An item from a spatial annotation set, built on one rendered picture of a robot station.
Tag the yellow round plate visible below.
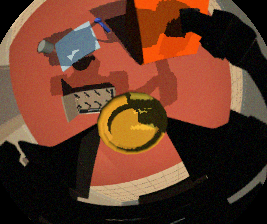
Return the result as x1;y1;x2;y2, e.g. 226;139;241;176
97;92;168;155

